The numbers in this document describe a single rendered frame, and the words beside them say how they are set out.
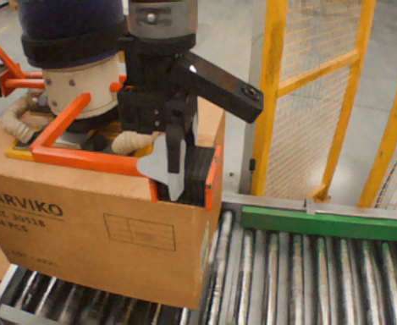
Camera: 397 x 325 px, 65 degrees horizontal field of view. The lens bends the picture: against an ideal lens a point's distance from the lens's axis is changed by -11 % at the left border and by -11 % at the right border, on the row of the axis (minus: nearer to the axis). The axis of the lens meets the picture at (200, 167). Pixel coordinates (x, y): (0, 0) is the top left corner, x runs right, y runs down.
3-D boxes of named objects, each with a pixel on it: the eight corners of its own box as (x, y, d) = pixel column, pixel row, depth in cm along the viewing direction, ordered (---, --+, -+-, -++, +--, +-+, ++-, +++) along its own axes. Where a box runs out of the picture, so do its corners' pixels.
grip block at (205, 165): (221, 172, 53) (222, 145, 50) (211, 212, 47) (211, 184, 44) (168, 165, 55) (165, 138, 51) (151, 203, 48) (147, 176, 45)
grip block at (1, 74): (26, 81, 82) (21, 60, 79) (3, 99, 75) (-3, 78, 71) (3, 80, 84) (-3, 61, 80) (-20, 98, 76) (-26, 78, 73)
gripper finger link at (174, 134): (172, 164, 45) (175, 97, 42) (185, 166, 45) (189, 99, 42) (162, 176, 41) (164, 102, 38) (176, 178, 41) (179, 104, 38)
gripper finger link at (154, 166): (140, 194, 47) (141, 128, 44) (183, 201, 46) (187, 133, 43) (133, 203, 45) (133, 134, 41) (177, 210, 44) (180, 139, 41)
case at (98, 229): (221, 205, 118) (226, 100, 92) (196, 311, 88) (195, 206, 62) (63, 181, 127) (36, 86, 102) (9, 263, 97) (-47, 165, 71)
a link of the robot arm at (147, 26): (204, -10, 36) (187, 5, 30) (204, 27, 39) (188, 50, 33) (141, -11, 38) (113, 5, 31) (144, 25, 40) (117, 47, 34)
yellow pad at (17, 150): (153, 148, 76) (151, 129, 73) (138, 178, 68) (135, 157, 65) (27, 134, 81) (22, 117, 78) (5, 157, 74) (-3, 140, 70)
